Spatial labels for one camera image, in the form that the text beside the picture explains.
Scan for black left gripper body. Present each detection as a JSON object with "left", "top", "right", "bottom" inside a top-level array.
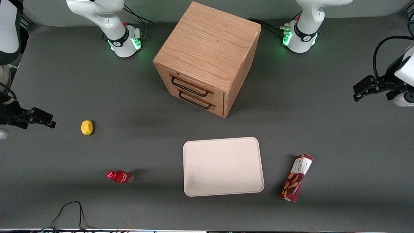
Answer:
[{"left": 376, "top": 58, "right": 407, "bottom": 101}]

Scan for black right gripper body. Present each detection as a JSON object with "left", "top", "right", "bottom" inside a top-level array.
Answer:
[{"left": 0, "top": 92, "right": 34, "bottom": 130}]

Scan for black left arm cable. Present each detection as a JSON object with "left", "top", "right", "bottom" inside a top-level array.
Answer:
[{"left": 373, "top": 36, "right": 414, "bottom": 81}]

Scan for red cookie box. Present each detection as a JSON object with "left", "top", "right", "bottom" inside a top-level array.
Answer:
[{"left": 280, "top": 154, "right": 314, "bottom": 202}]

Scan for black cable on table edge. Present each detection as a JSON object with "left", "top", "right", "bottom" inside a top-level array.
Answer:
[{"left": 40, "top": 201, "right": 97, "bottom": 232}]

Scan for black left arm base cables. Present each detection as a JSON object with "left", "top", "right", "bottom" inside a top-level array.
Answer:
[{"left": 247, "top": 18, "right": 291, "bottom": 38}]

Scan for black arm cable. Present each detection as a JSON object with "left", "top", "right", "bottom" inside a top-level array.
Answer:
[
  {"left": 373, "top": 36, "right": 414, "bottom": 81},
  {"left": 0, "top": 83, "right": 17, "bottom": 101}
]

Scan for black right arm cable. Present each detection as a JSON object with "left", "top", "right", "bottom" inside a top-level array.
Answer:
[{"left": 0, "top": 83, "right": 17, "bottom": 101}]

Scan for wooden drawer front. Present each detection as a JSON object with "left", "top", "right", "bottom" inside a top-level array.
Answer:
[
  {"left": 165, "top": 83, "right": 224, "bottom": 117},
  {"left": 160, "top": 68, "right": 224, "bottom": 105}
]

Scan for black wire drawer handle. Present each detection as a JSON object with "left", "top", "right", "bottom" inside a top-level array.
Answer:
[
  {"left": 177, "top": 89, "right": 216, "bottom": 110},
  {"left": 169, "top": 74, "right": 214, "bottom": 97}
]

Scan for wooden drawer cabinet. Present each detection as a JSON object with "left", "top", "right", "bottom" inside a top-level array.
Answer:
[{"left": 153, "top": 1, "right": 262, "bottom": 118}]

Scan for black arm base cables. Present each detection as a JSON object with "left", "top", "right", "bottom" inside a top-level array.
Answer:
[
  {"left": 247, "top": 18, "right": 291, "bottom": 38},
  {"left": 123, "top": 4, "right": 154, "bottom": 41}
]

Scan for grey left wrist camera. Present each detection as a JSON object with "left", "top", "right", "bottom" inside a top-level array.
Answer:
[{"left": 393, "top": 92, "right": 414, "bottom": 107}]

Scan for red soda bottle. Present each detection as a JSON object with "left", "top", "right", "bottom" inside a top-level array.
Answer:
[{"left": 107, "top": 170, "right": 134, "bottom": 184}]

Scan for beige rectangular tray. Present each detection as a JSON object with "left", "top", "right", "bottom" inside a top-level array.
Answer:
[{"left": 183, "top": 137, "right": 265, "bottom": 197}]

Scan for black right arm base cables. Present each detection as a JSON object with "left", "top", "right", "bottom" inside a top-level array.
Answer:
[{"left": 123, "top": 4, "right": 154, "bottom": 41}]

